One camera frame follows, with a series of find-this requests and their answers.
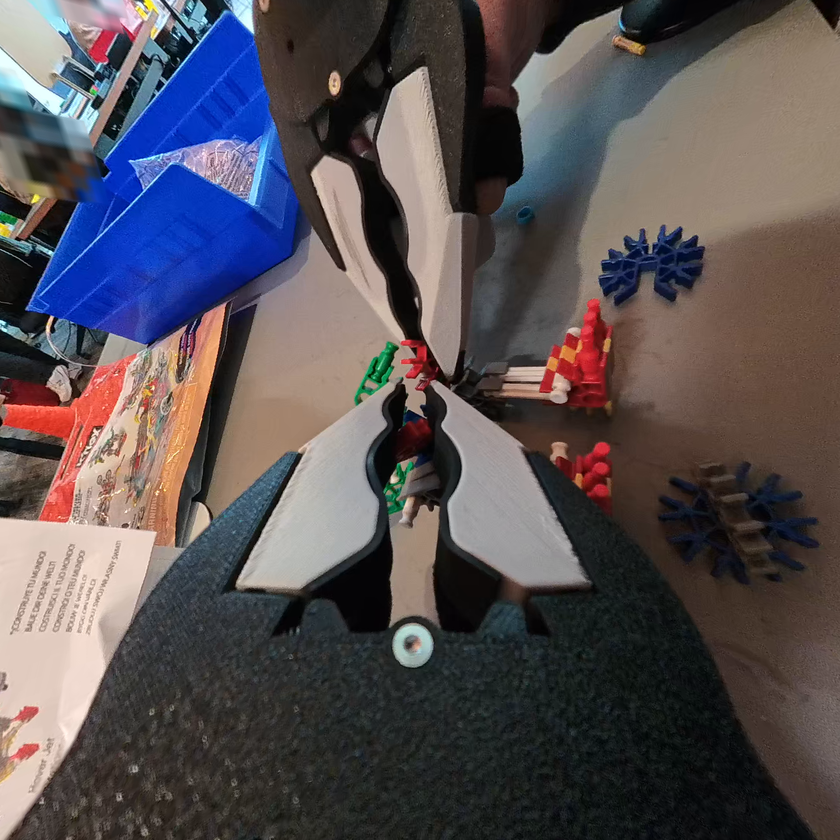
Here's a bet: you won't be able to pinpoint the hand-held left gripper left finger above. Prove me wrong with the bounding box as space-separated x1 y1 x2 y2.
234 381 408 593

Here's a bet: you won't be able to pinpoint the blue snowflake toy connector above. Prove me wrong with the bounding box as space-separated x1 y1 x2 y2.
597 225 706 306

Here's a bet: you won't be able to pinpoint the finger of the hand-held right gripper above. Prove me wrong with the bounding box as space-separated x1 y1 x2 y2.
308 154 422 340
373 66 497 378

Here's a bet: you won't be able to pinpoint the clear plastic bag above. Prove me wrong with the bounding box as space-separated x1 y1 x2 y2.
130 134 265 201

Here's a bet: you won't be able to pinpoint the red fan-shaped toy connector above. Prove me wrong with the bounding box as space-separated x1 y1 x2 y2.
399 338 439 392

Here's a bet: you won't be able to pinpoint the blue plastic bin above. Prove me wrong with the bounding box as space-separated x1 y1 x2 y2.
26 10 304 347

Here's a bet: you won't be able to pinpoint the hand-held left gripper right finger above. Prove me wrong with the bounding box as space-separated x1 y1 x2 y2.
423 384 593 593

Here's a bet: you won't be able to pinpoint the white instruction leaflet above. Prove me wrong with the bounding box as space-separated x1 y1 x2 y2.
0 518 158 837

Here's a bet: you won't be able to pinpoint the person's right hand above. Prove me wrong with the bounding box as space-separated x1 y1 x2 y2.
474 0 559 217

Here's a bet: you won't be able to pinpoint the orange red object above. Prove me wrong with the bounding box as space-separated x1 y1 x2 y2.
0 377 80 439

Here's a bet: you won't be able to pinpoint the blue and grey snowflake connectors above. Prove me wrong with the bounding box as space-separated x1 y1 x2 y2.
658 461 820 585

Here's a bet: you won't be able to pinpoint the orange printed plastic bag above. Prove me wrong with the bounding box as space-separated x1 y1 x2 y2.
38 302 258 549

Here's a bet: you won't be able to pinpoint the multicolour toy construction model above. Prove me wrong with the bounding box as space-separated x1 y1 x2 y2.
354 298 616 529

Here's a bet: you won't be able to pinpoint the red yellow toy leg assembly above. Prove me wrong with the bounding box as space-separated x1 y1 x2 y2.
550 441 614 516

